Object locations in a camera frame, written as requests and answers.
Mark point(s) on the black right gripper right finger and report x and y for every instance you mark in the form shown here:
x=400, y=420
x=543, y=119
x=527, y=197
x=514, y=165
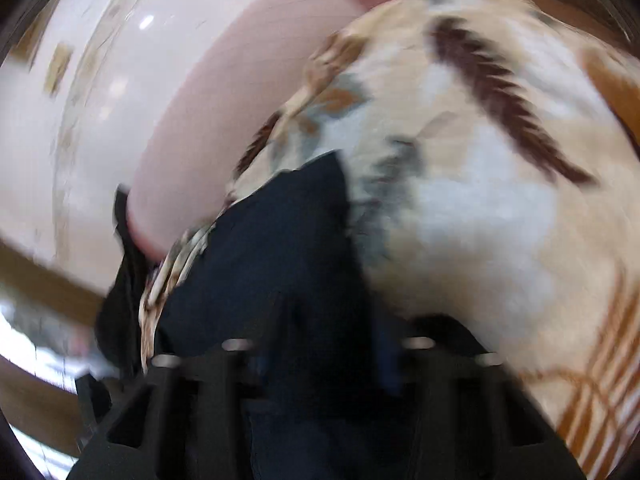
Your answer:
x=468, y=419

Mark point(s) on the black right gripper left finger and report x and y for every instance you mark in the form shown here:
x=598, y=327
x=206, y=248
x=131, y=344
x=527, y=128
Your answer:
x=165, y=414

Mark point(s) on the navy blue zip jacket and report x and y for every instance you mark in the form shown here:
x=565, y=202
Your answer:
x=277, y=316

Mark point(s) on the black garment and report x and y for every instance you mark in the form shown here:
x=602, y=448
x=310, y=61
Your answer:
x=117, y=328

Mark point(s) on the wooden framed window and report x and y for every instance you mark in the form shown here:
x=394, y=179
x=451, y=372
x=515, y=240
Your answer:
x=47, y=341

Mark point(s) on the leaf pattern fleece blanket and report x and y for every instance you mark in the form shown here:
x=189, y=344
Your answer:
x=491, y=160

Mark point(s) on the pink quilted mattress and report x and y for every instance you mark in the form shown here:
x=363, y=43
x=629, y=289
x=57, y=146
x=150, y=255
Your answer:
x=248, y=72

